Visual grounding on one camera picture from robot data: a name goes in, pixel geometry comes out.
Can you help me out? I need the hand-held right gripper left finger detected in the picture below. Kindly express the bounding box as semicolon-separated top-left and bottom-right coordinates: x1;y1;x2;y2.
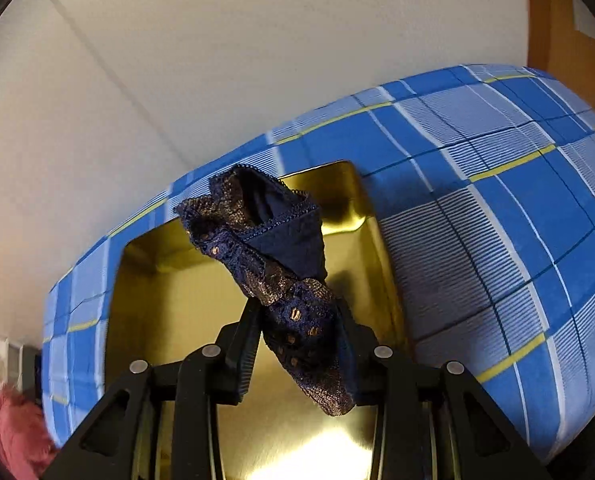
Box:
42;300;264;480

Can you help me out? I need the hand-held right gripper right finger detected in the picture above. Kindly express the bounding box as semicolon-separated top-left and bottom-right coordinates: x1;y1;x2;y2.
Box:
335;305;553;480

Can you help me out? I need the navy lace underwear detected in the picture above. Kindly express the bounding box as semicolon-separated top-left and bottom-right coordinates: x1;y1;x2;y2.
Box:
175;164;358;417

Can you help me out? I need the gold metal tray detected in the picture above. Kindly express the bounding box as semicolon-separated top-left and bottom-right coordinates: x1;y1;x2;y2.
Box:
102;160;418;480

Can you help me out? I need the blue plaid bed sheet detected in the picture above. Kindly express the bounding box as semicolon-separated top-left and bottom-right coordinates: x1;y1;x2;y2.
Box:
42;63;595;466

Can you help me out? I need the reddish pink cloth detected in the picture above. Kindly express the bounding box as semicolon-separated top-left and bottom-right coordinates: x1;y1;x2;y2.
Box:
0;390;61;480

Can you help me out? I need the wooden door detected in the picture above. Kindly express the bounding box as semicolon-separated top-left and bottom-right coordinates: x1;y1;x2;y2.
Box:
522;0;595;111

